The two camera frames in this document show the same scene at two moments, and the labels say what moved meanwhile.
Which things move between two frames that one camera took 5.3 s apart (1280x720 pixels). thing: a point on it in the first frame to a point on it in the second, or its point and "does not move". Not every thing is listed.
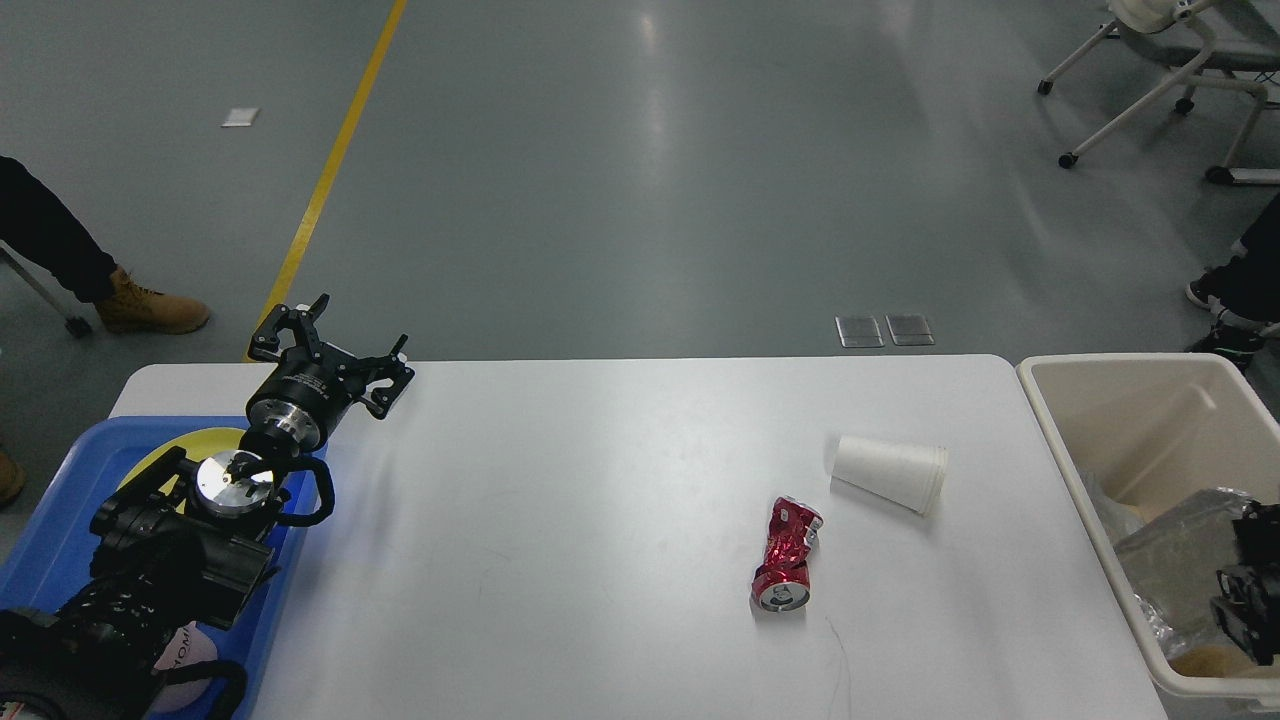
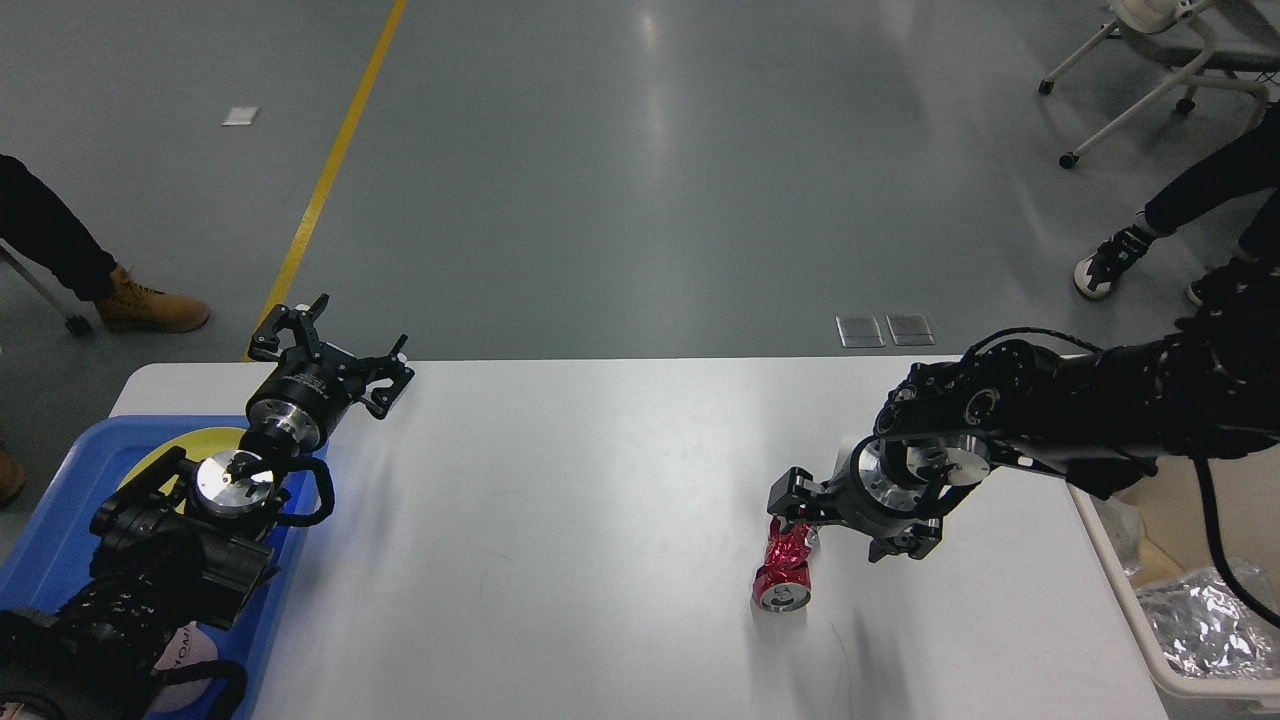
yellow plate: x=194 y=445 does not move
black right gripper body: x=1257 y=534 to x=886 y=485
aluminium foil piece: x=1118 y=518 does not move
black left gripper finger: x=264 y=343 does not move
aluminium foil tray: x=1173 y=561 to x=1204 y=627
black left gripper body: x=304 y=393 does not move
